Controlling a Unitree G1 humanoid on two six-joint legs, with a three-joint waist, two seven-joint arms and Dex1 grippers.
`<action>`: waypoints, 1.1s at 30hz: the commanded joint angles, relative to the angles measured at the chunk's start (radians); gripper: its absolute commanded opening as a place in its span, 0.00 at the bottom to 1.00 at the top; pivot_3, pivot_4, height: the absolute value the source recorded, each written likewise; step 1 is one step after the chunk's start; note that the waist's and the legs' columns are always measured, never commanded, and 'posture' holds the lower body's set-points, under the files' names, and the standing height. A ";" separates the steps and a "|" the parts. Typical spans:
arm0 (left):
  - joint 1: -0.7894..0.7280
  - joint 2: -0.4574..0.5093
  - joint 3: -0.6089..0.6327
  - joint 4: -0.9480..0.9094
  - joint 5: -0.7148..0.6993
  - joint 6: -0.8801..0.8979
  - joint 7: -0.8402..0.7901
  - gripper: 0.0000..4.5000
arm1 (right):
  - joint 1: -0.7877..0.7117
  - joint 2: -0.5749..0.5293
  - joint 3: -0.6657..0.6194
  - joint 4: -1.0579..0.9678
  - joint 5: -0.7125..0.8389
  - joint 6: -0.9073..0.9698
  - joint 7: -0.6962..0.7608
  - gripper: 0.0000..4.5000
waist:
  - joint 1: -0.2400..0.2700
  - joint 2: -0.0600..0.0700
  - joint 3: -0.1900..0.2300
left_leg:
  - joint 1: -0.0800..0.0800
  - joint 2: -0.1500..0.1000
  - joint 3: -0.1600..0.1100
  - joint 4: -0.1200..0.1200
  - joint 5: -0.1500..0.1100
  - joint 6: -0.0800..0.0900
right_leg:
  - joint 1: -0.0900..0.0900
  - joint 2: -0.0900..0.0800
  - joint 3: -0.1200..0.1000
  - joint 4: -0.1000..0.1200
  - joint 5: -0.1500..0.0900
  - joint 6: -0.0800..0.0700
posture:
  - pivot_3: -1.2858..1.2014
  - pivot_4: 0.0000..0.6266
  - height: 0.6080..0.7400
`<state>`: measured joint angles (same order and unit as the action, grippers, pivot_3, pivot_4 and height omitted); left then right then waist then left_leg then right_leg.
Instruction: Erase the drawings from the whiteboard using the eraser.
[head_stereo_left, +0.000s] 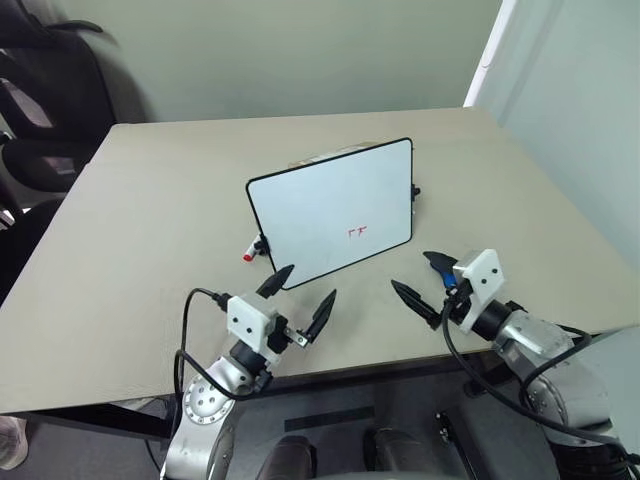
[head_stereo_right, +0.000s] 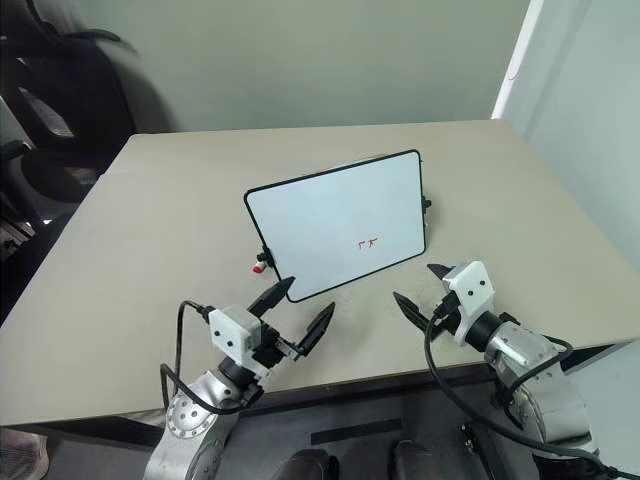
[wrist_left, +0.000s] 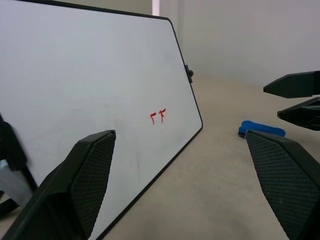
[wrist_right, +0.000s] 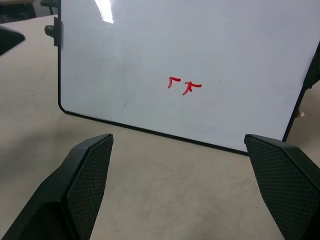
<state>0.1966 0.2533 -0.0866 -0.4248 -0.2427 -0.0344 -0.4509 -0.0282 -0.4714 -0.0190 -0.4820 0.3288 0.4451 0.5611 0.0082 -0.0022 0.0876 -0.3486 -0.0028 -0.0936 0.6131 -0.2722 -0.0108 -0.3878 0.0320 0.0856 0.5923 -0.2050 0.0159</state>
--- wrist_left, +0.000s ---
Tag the black blurred clamp block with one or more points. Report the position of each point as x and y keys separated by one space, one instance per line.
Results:
x=11 y=145

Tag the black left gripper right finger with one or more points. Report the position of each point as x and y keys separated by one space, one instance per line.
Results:
x=287 y=180

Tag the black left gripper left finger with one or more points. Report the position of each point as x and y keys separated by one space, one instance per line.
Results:
x=75 y=190

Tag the blue whiteboard eraser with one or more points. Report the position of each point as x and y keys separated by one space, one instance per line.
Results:
x=262 y=127

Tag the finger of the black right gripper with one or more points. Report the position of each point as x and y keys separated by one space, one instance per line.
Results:
x=295 y=85
x=305 y=113

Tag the black whiteboard side knob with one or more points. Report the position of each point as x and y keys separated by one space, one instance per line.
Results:
x=189 y=73

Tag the whiteboard with black frame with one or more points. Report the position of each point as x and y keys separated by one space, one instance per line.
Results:
x=75 y=75

